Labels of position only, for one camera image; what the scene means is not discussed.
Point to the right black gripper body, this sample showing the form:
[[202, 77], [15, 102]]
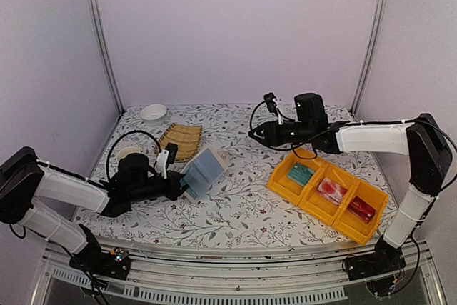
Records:
[[271, 131]]

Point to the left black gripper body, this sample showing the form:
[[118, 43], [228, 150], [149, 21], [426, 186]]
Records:
[[171, 192]]

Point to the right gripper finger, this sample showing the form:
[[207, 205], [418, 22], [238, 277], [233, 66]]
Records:
[[264, 142], [258, 132]]

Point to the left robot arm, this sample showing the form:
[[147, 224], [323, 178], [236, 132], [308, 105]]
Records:
[[25, 181]]

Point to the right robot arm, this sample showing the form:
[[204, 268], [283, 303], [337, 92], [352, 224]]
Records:
[[430, 151]]

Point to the teal VIP card stack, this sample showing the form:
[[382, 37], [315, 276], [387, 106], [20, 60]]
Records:
[[300, 174]]

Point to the pink circle card stack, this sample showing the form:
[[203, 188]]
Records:
[[331, 191]]

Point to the red card stack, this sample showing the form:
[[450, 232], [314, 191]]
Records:
[[361, 209]]

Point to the woven bamboo tray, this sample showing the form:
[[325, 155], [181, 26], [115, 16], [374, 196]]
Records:
[[187, 138]]

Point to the white ceramic mug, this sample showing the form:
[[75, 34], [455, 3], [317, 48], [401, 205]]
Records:
[[124, 152]]

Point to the small white bowl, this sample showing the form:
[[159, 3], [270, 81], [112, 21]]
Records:
[[153, 114]]

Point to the yellow three-compartment bin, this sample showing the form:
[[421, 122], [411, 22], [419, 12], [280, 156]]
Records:
[[307, 198]]

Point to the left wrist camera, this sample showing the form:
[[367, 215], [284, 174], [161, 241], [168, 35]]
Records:
[[165, 157]]

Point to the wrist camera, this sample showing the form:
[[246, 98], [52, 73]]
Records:
[[165, 157], [273, 106]]

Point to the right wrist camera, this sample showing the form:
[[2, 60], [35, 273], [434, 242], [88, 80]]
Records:
[[273, 106]]

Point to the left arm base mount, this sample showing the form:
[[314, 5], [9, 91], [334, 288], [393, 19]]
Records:
[[114, 264]]

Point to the front aluminium rail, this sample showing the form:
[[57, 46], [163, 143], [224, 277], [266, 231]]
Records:
[[313, 274]]

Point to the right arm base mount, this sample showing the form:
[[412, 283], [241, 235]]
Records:
[[385, 259]]

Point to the right aluminium frame post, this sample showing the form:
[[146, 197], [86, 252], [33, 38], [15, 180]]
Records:
[[379, 10]]

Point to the aluminium frame post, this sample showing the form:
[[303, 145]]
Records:
[[100, 36], [379, 10]]

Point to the left aluminium frame post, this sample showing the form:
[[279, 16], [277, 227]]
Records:
[[100, 36]]

